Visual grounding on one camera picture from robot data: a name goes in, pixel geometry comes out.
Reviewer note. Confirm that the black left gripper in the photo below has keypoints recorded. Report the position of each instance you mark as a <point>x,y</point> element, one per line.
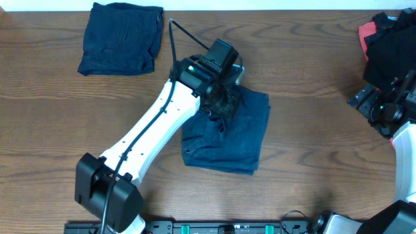
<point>222,106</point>

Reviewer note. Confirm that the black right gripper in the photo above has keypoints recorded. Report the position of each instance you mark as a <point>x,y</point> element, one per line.
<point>359,98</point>

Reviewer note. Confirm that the blue denim shorts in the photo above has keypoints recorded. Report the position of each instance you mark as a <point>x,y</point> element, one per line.
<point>228,145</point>

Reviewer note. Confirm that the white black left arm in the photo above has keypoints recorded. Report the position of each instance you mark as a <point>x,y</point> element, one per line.
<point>107,186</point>

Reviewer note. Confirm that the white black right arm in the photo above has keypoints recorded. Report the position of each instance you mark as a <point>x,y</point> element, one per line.
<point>399,217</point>

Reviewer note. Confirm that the black garment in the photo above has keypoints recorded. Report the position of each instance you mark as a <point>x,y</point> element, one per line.
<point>390,50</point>

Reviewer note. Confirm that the folded dark blue shorts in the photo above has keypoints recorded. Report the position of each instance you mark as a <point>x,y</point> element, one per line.
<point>121,39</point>

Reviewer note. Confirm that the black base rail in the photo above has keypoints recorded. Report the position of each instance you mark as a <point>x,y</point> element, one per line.
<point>168,227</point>

